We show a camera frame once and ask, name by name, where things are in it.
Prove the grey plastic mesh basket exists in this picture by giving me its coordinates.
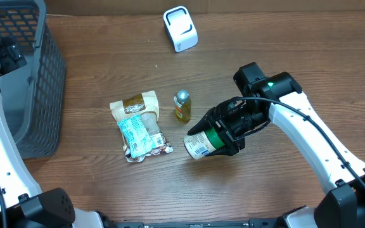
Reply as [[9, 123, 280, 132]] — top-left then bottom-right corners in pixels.
[[0, 0, 66, 159]]

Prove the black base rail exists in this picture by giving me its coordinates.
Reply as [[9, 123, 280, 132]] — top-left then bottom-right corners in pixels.
[[114, 218, 287, 228]]

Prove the clear brown snack bag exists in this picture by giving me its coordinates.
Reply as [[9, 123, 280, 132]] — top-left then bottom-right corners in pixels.
[[110, 91, 160, 150]]

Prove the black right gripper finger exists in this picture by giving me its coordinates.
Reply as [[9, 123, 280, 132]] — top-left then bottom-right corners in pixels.
[[207, 145, 240, 156], [187, 109, 221, 136]]

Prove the teal large tissue pack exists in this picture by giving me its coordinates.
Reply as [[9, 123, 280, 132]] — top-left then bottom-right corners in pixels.
[[117, 115, 155, 158]]

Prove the green lid white jar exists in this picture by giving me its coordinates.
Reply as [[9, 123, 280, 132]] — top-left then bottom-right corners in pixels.
[[183, 128, 225, 160]]

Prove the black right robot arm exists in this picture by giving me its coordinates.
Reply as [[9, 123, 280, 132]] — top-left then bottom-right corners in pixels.
[[184, 63, 365, 227]]

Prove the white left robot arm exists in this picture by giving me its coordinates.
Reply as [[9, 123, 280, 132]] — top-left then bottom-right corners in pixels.
[[0, 64, 103, 227]]

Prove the yellow oil bottle silver cap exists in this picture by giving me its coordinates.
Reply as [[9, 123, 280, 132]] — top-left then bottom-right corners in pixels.
[[174, 89, 191, 123]]

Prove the white red snack packet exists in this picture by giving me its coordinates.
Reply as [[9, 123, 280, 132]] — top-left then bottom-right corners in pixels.
[[125, 132, 174, 162]]

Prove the white barcode scanner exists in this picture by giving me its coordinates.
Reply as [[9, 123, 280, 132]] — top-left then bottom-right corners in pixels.
[[163, 6, 198, 53]]

